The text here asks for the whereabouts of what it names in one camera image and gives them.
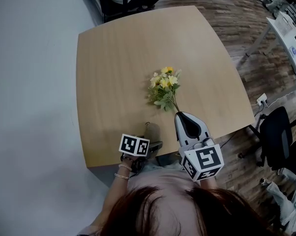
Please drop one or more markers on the yellow artificial flower bouquet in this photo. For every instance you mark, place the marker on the yellow artificial flower bouquet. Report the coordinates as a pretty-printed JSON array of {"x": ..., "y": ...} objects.
[{"x": 164, "y": 90}]

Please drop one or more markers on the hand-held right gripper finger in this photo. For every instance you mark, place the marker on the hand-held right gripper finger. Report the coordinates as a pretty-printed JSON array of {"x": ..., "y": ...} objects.
[
  {"x": 180, "y": 134},
  {"x": 204, "y": 130}
]

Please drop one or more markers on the white power strip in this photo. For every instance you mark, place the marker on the white power strip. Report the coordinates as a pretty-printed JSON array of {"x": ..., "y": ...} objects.
[{"x": 262, "y": 99}]

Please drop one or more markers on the person's right forearm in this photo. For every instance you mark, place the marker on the person's right forearm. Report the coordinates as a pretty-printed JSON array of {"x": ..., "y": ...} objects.
[{"x": 208, "y": 183}]

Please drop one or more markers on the person's light pink shirt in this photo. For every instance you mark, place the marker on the person's light pink shirt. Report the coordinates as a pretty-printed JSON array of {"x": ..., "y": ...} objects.
[{"x": 162, "y": 178}]

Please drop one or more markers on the gold bangle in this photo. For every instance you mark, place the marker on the gold bangle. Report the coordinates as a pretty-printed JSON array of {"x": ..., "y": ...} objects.
[{"x": 122, "y": 176}]

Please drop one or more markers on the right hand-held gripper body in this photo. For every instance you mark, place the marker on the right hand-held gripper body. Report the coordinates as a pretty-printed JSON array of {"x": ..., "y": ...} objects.
[{"x": 203, "y": 161}]

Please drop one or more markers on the person's left forearm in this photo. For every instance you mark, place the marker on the person's left forearm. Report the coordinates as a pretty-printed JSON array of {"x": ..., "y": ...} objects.
[{"x": 116, "y": 188}]

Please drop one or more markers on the white desk calendar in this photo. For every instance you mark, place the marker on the white desk calendar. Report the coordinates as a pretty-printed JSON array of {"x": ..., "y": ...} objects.
[{"x": 287, "y": 23}]

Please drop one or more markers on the black office chair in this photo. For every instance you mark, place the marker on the black office chair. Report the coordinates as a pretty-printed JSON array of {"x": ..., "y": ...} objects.
[
  {"x": 275, "y": 131},
  {"x": 108, "y": 6}
]

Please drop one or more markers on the white desk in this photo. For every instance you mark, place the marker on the white desk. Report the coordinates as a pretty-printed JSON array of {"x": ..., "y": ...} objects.
[{"x": 289, "y": 45}]

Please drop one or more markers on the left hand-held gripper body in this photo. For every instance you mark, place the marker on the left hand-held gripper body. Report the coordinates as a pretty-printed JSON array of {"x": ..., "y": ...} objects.
[{"x": 134, "y": 144}]

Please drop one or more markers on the small blue round object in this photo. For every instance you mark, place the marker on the small blue round object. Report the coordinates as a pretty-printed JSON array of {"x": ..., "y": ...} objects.
[{"x": 293, "y": 51}]

